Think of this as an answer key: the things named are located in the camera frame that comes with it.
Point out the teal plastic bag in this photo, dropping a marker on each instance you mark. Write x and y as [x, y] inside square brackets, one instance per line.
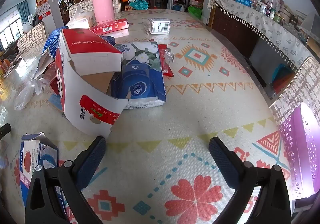
[138, 4]

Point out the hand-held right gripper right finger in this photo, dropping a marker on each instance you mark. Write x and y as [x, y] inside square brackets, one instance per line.
[222, 159]

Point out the green plastic bag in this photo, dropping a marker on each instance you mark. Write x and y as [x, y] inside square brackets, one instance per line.
[195, 11]

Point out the pink thermos bottle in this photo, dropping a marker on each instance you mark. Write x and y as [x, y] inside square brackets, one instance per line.
[102, 2]

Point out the blue dotted bag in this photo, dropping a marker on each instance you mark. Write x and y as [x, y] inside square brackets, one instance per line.
[52, 41]

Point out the torn white cardboard piece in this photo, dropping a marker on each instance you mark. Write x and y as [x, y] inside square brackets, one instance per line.
[43, 64]

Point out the patterned tablecloth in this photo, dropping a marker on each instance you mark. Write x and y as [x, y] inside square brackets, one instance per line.
[187, 119]

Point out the blue floral tissue pack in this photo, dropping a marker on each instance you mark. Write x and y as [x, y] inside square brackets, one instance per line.
[140, 81]

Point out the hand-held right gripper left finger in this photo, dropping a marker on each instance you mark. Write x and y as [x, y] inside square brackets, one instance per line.
[91, 161]

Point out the dark wooden sideboard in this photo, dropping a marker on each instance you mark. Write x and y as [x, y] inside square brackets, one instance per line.
[232, 31]

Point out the small blue white carton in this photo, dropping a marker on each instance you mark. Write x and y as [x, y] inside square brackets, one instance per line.
[32, 156]

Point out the red flat box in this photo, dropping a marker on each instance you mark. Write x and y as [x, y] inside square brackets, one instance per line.
[110, 28]

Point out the beige tissue box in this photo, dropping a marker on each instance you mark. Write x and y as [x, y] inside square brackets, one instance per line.
[82, 20]

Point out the clear plastic bottle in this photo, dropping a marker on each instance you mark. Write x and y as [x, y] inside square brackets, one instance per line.
[271, 5]

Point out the clear plastic bag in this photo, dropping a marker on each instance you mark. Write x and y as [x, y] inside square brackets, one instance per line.
[25, 94]

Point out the red snack packet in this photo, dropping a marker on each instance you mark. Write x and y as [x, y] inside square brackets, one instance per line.
[166, 68]

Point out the leaf print tasselled cloth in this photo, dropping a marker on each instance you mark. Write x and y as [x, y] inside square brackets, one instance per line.
[250, 14]

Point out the mesh food cover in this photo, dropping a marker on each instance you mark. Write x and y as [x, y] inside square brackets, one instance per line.
[312, 24]

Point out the torn red white cardboard box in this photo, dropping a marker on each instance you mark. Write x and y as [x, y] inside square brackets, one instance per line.
[75, 84]

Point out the black bar-shaped object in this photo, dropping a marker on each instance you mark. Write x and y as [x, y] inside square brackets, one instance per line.
[5, 130]

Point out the purple plastic basket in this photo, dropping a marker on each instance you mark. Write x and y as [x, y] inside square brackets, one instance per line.
[300, 144]

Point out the blue packet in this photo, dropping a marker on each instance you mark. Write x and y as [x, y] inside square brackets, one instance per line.
[243, 1]

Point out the teal plastic object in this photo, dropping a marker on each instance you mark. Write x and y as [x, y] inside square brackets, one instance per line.
[282, 76]

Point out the small white labelled box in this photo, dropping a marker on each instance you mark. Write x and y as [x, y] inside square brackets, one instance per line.
[160, 26]

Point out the red wall calendar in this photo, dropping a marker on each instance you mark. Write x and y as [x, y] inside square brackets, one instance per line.
[43, 2]

